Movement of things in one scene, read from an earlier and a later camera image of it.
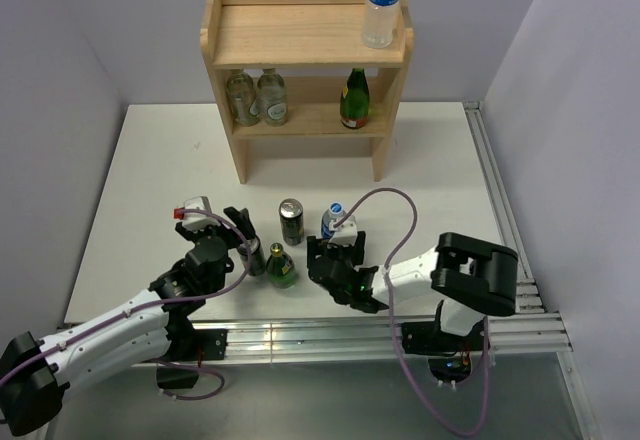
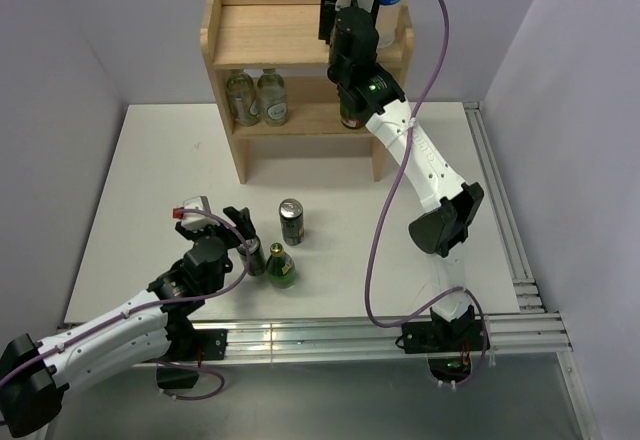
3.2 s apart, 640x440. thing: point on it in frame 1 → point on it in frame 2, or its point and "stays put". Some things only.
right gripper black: (357, 251) → (327, 16)
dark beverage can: (257, 260) stays put
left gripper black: (233, 238) stays put
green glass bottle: (280, 268) stays put
